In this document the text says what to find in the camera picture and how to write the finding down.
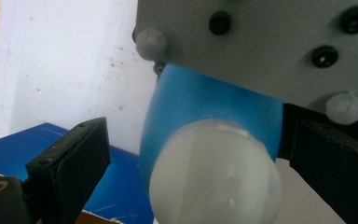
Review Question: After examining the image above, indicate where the blue cardboard box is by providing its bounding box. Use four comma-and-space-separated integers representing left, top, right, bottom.
0, 122, 155, 224

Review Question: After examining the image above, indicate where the white mat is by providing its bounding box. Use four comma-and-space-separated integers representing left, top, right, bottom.
0, 0, 347, 224

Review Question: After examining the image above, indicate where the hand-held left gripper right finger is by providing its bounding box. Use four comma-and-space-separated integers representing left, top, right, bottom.
288, 119, 358, 224

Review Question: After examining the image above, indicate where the blue bottle with white cap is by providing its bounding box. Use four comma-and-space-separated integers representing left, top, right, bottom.
138, 63, 285, 224

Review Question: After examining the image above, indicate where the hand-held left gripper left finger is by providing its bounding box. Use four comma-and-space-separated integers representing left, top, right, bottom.
25, 116, 112, 224

